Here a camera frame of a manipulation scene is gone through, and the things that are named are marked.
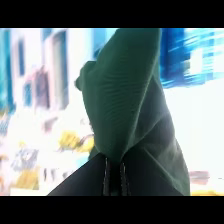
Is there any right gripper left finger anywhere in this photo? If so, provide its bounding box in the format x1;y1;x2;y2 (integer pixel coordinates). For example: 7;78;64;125
47;153;111;197

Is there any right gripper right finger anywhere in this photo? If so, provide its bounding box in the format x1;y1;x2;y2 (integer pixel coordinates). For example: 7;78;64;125
118;156;183;197

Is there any dark green T-shirt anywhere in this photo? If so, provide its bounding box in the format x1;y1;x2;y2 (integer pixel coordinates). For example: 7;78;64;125
74;28;192;197

